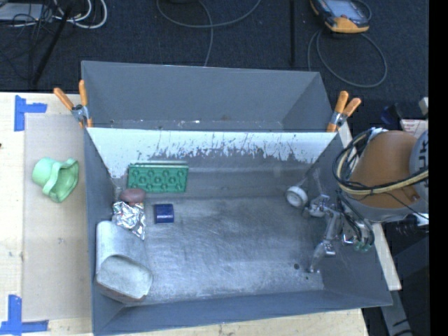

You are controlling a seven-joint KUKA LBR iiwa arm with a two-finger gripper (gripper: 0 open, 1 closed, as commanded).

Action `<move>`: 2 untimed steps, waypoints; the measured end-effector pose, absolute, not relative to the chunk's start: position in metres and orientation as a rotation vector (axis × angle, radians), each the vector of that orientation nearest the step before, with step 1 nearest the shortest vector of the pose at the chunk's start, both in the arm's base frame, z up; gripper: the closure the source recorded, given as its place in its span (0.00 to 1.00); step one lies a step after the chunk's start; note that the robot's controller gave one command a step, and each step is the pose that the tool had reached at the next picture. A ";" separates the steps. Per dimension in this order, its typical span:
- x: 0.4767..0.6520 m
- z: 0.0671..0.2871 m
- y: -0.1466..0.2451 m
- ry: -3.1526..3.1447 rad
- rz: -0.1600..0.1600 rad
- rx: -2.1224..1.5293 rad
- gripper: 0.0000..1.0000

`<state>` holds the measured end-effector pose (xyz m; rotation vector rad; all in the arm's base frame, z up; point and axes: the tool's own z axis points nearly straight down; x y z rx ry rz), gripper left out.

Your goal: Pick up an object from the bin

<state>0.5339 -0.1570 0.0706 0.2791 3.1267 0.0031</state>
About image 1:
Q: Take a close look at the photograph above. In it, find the dark blue cube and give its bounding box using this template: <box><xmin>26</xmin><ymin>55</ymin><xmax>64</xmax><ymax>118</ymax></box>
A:
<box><xmin>153</xmin><ymin>203</ymin><xmax>175</xmax><ymax>225</ymax></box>

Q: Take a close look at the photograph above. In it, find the red-brown oval toy food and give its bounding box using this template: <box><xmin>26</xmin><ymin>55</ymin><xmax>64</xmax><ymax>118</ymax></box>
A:
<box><xmin>119</xmin><ymin>188</ymin><xmax>147</xmax><ymax>204</ymax></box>

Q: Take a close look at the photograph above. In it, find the light green cup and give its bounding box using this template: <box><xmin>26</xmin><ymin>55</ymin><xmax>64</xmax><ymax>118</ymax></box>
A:
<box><xmin>31</xmin><ymin>157</ymin><xmax>81</xmax><ymax>204</ymax></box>

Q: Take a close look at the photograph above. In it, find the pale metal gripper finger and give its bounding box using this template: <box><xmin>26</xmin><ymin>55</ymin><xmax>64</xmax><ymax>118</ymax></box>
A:
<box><xmin>308</xmin><ymin>241</ymin><xmax>337</xmax><ymax>274</ymax></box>
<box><xmin>302</xmin><ymin>193</ymin><xmax>332</xmax><ymax>218</ymax></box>

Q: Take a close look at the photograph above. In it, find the grey metal bin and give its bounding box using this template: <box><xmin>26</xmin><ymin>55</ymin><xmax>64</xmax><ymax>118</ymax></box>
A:
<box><xmin>80</xmin><ymin>60</ymin><xmax>393</xmax><ymax>336</ymax></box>

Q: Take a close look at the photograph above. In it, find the dark green flat block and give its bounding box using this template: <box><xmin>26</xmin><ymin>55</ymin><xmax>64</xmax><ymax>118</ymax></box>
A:
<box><xmin>127</xmin><ymin>163</ymin><xmax>190</xmax><ymax>194</ymax></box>

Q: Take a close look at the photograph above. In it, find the white round roll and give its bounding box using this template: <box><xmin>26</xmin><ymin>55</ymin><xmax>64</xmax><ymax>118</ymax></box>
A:
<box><xmin>284</xmin><ymin>185</ymin><xmax>309</xmax><ymax>209</ymax></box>

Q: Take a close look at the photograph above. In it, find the brown cardboard board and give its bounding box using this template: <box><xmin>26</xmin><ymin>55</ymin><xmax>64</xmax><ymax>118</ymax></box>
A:
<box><xmin>21</xmin><ymin>113</ymin><xmax>94</xmax><ymax>323</ymax></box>

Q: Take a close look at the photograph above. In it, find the crumpled silver foil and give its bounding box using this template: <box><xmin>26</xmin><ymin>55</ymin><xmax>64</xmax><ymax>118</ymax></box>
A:
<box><xmin>111</xmin><ymin>201</ymin><xmax>147</xmax><ymax>241</ymax></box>

